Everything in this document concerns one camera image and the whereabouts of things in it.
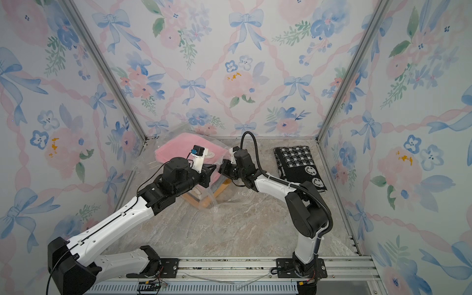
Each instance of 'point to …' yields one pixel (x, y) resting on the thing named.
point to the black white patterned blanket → (297, 164)
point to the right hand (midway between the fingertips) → (215, 166)
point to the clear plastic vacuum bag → (223, 193)
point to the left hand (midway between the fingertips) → (216, 165)
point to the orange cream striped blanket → (201, 197)
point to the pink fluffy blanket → (180, 145)
